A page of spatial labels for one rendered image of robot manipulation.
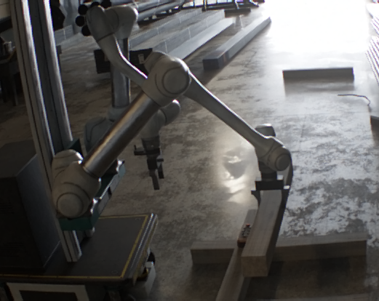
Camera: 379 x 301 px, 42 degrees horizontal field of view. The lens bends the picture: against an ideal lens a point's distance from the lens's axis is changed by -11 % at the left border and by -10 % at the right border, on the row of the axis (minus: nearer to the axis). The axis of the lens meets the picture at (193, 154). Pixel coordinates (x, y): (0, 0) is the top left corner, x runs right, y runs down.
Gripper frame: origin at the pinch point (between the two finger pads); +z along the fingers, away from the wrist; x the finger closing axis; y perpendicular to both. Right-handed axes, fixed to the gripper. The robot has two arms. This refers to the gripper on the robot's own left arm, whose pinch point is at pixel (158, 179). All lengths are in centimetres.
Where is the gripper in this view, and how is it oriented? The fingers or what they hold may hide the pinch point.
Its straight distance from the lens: 267.2
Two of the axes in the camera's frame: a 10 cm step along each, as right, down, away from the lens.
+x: 1.2, -3.5, 9.3
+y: 9.8, -1.0, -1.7
